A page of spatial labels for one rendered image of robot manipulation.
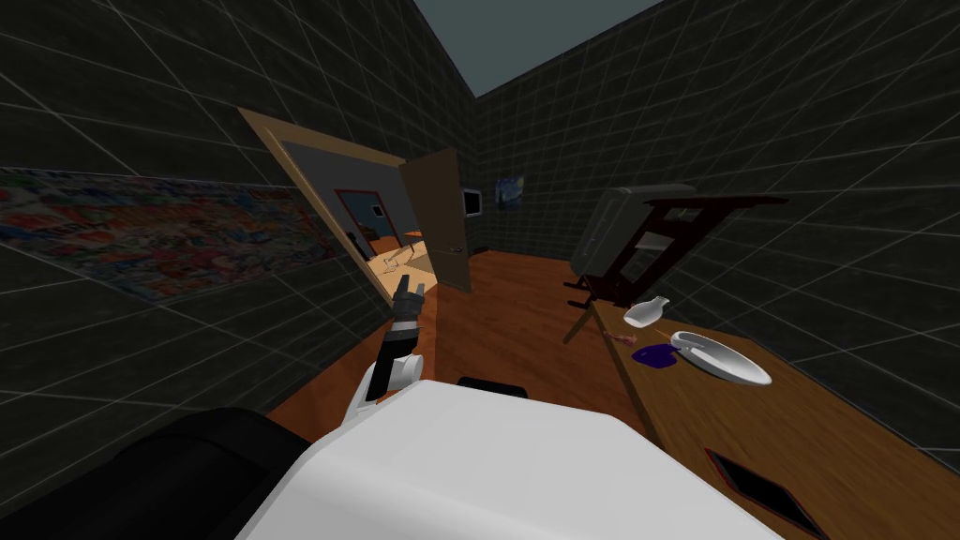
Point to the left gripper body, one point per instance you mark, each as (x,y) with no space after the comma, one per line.
(408,306)

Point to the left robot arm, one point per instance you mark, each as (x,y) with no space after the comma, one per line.
(394,364)

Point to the brown door leaf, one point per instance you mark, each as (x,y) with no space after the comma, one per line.
(441,217)

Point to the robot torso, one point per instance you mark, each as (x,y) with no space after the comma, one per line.
(480,472)

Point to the small pink object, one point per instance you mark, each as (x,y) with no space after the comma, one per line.
(622,338)

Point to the white vase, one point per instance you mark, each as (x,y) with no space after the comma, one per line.
(646,312)

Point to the dark red wooden shelf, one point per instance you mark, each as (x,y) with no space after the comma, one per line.
(660,251)

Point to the purple cloth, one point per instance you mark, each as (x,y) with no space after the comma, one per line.
(655,355)

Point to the white plate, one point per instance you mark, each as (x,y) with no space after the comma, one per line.
(720,358)

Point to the black red-edged tablet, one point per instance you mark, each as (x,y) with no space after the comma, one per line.
(761,489)

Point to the wooden table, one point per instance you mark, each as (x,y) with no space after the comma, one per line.
(795,442)

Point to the black framed wall picture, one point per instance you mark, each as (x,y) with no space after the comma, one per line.
(472,202)

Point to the blue wall painting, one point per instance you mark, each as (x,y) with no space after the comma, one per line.
(509,192)

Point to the colourful wall picture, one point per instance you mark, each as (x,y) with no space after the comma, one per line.
(150,229)

